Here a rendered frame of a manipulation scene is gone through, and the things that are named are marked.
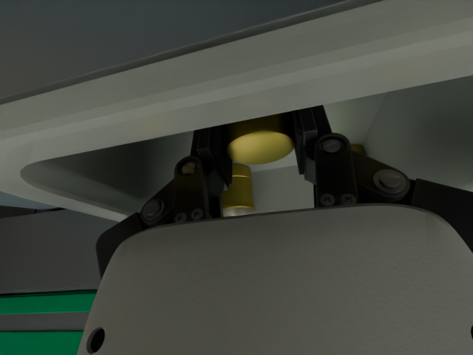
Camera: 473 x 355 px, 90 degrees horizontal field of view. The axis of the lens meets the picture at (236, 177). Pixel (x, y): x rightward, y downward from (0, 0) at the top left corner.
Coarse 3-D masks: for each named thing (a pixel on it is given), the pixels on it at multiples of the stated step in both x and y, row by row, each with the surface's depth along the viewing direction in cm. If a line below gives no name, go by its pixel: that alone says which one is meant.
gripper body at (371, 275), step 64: (128, 256) 7; (192, 256) 6; (256, 256) 6; (320, 256) 6; (384, 256) 5; (448, 256) 5; (128, 320) 6; (192, 320) 5; (256, 320) 5; (320, 320) 5; (384, 320) 5; (448, 320) 4
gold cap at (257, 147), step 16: (288, 112) 11; (224, 128) 11; (240, 128) 10; (256, 128) 10; (272, 128) 10; (288, 128) 10; (224, 144) 11; (240, 144) 11; (256, 144) 11; (272, 144) 11; (288, 144) 11; (240, 160) 12; (256, 160) 12; (272, 160) 12
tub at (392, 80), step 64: (384, 0) 3; (448, 0) 3; (192, 64) 4; (256, 64) 4; (320, 64) 3; (384, 64) 3; (448, 64) 3; (0, 128) 5; (64, 128) 4; (128, 128) 4; (192, 128) 5; (384, 128) 16; (448, 128) 11; (64, 192) 8; (128, 192) 11; (256, 192) 25
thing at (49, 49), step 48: (0, 0) 7; (48, 0) 6; (96, 0) 6; (144, 0) 5; (192, 0) 5; (240, 0) 4; (288, 0) 4; (336, 0) 4; (0, 48) 6; (48, 48) 6; (96, 48) 5; (144, 48) 5; (192, 48) 4; (0, 96) 5
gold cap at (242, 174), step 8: (232, 168) 23; (240, 168) 23; (248, 168) 24; (232, 176) 23; (240, 176) 23; (248, 176) 23; (232, 184) 22; (240, 184) 22; (248, 184) 23; (224, 192) 22; (232, 192) 22; (240, 192) 22; (248, 192) 22; (224, 200) 22; (232, 200) 22; (240, 200) 22; (248, 200) 22; (224, 208) 22; (232, 208) 25; (240, 208) 25; (248, 208) 24
